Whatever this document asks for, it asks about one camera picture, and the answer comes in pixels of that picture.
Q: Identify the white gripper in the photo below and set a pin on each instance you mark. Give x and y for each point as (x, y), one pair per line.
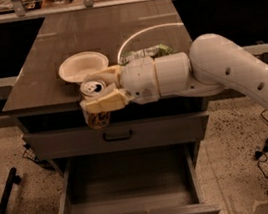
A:
(139, 79)

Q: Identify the orange drink can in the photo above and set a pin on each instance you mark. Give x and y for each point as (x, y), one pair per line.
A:
(91, 91)

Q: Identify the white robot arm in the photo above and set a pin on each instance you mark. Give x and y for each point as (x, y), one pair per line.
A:
(213, 64)

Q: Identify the closed upper drawer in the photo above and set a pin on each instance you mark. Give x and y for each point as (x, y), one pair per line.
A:
(128, 135)

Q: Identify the grey drawer cabinet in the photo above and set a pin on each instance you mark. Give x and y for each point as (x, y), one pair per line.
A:
(42, 102)

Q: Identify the open middle drawer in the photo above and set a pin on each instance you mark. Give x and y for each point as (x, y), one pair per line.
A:
(158, 180)

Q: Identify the white bowl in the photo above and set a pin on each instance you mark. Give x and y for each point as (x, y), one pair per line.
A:
(75, 68)

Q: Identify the green chip bag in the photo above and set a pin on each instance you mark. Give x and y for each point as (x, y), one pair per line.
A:
(154, 51)

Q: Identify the black left stand leg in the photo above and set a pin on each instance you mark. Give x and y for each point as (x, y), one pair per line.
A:
(12, 179)

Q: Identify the black wire basket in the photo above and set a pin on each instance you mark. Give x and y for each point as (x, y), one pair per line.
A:
(30, 155)

